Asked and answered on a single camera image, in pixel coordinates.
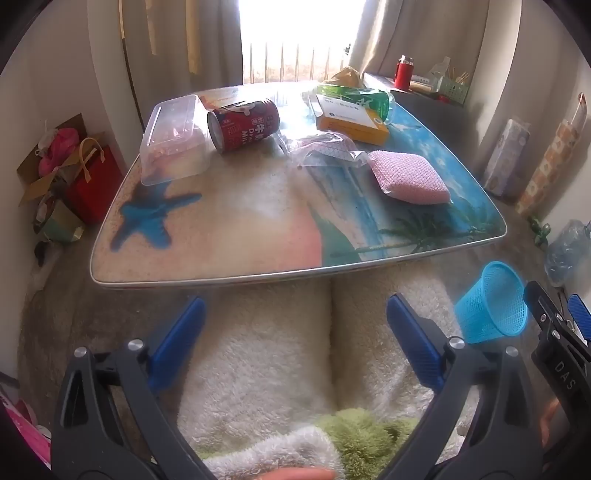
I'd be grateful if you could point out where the red gift bag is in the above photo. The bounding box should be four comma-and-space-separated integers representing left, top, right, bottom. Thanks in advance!
65, 137, 127, 227

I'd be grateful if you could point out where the clear plastic container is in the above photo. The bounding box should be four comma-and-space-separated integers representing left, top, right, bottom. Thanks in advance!
139, 95, 213, 186

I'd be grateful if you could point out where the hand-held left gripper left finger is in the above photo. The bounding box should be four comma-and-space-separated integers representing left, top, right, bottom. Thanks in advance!
52, 295, 218, 480

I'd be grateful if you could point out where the green storage basket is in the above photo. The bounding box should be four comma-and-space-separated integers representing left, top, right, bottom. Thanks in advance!
434, 69, 472, 104

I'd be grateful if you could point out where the orange and white box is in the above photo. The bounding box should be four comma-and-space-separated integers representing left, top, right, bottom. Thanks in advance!
315, 95, 389, 144

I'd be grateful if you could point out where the red drink can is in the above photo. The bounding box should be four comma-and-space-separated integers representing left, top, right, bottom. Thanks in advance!
207, 98, 281, 154

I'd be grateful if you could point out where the pink plastic package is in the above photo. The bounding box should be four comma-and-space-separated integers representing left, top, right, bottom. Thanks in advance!
0, 397, 51, 467

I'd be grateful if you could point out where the pink sponge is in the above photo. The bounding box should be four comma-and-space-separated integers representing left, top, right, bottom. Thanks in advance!
367, 150, 452, 205

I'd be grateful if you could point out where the toilet paper pack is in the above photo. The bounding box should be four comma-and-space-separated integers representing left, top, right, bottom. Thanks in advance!
482, 119, 532, 199

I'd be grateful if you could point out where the green fleece cloth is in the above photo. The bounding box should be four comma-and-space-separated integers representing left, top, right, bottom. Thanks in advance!
314, 408, 421, 480

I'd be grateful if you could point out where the patterned wrapping roll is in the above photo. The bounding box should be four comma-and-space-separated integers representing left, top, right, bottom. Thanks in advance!
516, 92, 589, 217

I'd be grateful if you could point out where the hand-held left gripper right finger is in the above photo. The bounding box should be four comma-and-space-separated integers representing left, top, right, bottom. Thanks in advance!
379, 293, 539, 480

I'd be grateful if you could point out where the wrapped water jug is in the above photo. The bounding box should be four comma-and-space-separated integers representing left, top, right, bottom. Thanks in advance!
544, 219, 591, 289

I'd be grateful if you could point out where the red thermos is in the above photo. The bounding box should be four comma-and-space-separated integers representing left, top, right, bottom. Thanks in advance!
394, 54, 415, 92

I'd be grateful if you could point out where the green plastic bottle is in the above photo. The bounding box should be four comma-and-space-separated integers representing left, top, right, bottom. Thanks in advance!
302, 83, 397, 126

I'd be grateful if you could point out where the grey cabinet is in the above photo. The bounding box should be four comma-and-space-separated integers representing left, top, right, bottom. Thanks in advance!
364, 71, 468, 108

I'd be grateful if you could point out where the clear plastic bag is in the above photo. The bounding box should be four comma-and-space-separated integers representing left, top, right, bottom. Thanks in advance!
277, 131, 372, 169

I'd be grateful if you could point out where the pink plastic bag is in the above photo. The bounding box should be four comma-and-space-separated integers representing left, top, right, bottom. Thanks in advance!
38, 127, 80, 178

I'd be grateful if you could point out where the cardboard box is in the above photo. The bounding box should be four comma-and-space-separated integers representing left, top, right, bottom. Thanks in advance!
16, 113, 107, 208

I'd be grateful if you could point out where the beige curtain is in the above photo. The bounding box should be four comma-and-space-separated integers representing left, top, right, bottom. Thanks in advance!
88, 0, 245, 93
348, 0, 490, 77

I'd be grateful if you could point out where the teal paper bag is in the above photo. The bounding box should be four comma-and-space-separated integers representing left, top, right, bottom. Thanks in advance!
34, 194, 86, 245

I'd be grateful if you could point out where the person's right hand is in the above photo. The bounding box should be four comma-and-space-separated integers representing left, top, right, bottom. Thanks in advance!
540, 399, 562, 446

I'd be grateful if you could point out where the beach print folding table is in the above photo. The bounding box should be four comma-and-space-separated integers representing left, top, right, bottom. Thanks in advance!
90, 82, 509, 289

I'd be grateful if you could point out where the blue mesh basket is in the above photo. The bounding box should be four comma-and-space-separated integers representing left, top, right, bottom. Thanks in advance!
455, 261, 528, 344

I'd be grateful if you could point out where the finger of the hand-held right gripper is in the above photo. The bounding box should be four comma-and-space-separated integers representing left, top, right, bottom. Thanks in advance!
523, 281, 563, 335
567, 294, 591, 346

